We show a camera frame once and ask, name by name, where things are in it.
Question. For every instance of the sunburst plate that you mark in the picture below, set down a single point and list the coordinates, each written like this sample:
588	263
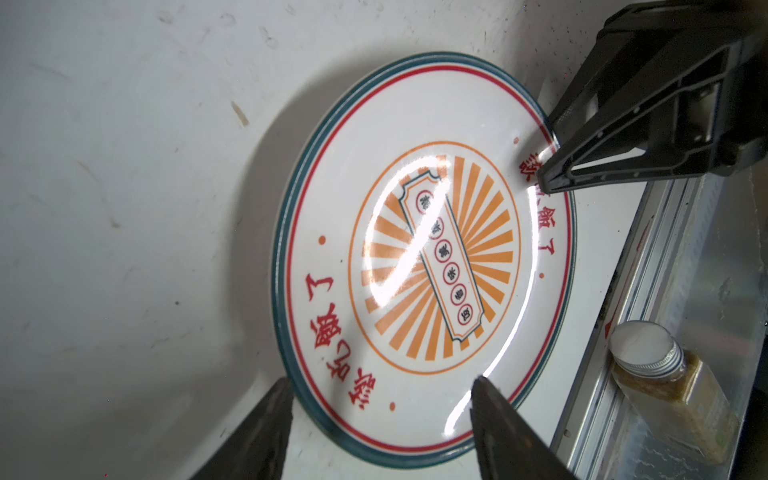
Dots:
415	252

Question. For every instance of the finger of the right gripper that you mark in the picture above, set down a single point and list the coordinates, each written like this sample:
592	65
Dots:
671	89

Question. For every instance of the spice jar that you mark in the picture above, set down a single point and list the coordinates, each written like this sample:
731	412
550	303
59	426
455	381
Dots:
673	390

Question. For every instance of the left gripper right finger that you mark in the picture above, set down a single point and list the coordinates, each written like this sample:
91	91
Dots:
506	446

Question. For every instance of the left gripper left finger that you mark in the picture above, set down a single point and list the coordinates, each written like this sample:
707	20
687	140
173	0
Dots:
257	448

